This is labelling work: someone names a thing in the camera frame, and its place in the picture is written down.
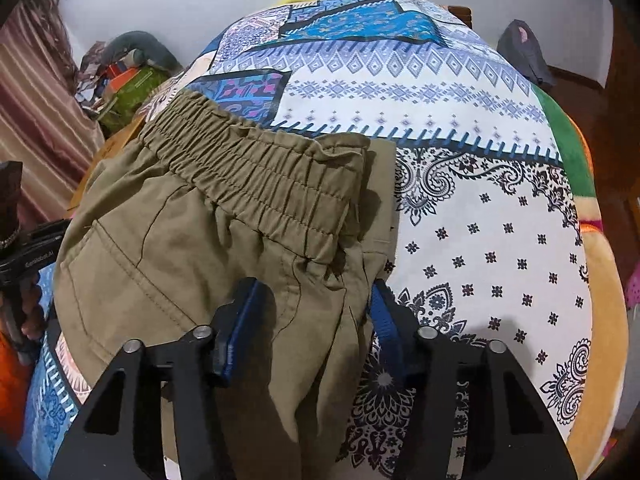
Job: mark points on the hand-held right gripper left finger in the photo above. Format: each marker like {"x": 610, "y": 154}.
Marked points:
{"x": 242, "y": 330}

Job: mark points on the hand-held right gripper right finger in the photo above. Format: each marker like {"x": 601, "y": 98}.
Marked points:
{"x": 387, "y": 330}

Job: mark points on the olive green pants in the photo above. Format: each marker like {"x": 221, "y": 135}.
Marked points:
{"x": 175, "y": 240}

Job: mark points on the person's left hand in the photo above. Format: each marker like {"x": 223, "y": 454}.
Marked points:
{"x": 34, "y": 310}

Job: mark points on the dark brown cloth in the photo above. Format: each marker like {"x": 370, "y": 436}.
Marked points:
{"x": 10, "y": 195}

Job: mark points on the striped brown curtain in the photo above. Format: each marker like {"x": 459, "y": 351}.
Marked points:
{"x": 40, "y": 110}

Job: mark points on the pile of clutter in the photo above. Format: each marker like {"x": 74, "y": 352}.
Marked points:
{"x": 92, "y": 75}

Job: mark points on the green bag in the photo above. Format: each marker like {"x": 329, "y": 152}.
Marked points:
{"x": 135, "y": 85}

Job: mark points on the colourful fleece blanket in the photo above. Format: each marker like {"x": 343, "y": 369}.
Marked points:
{"x": 600, "y": 310}

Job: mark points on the blue patchwork bedsheet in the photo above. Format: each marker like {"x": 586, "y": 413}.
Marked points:
{"x": 475, "y": 110}

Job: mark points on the grey plush pillow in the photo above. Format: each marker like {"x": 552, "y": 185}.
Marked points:
{"x": 145, "y": 42}

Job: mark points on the grey backpack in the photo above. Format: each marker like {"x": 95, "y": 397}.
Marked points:
{"x": 525, "y": 55}

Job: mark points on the brown wooden bedpost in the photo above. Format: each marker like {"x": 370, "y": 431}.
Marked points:
{"x": 460, "y": 14}

